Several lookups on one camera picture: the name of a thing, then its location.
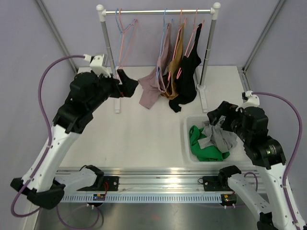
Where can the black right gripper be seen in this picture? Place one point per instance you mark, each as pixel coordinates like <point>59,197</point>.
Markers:
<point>225,109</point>

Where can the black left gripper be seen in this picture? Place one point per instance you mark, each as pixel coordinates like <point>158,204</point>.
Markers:
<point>127,87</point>

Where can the grey tank top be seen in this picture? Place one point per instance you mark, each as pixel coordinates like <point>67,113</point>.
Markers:
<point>223,140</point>

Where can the mauve tank top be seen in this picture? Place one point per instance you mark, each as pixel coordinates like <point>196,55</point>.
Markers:
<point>152,84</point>

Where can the blue hanger of mauve top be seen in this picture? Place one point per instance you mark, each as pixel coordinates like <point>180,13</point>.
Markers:
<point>163,31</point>

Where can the green tank top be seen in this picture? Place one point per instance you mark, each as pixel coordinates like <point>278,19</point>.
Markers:
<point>208,153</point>

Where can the brown tank top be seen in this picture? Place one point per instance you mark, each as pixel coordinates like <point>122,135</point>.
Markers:
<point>170,86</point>

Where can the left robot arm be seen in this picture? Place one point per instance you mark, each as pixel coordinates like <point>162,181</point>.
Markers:
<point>87,92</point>

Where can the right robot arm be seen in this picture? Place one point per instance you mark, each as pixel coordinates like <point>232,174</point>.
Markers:
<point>280,212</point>

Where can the black tank top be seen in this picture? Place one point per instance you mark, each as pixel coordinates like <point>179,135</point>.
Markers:
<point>185,83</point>

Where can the pink hanger of brown top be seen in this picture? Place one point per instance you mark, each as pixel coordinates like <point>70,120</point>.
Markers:
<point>178,50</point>

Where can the pink hanger of black top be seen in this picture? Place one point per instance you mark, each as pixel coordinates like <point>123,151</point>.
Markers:
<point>189,45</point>

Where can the white plastic basket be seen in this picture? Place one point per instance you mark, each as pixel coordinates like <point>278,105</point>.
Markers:
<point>237,156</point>

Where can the white metal clothes rack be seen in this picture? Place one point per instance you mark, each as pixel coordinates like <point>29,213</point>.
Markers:
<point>213,11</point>

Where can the right small circuit board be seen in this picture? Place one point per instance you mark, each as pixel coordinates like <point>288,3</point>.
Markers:
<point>232,198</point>

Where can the small circuit board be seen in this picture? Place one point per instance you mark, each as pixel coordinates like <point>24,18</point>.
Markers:
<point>232,198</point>
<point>99,197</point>

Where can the left small circuit board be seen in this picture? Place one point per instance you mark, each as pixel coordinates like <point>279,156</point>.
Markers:
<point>99,197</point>

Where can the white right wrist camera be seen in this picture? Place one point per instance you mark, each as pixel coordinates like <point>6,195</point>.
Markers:
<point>250,100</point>

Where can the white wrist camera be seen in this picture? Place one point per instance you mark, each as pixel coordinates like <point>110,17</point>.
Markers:
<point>250,100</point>
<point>98,64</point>

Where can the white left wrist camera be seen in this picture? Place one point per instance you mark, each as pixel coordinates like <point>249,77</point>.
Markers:
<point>98,64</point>

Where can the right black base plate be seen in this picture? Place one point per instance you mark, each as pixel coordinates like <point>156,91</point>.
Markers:
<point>213,184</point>

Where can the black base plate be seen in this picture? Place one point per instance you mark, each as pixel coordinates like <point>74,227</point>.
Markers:
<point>109,183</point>
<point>213,184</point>

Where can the aluminium mounting rail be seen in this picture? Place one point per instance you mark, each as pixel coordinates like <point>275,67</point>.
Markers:
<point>159,180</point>

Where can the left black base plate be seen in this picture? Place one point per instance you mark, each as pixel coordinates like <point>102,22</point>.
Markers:
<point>109,183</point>

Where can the white slotted cable duct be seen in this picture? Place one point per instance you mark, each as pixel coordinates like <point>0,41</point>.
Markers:
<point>144,198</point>

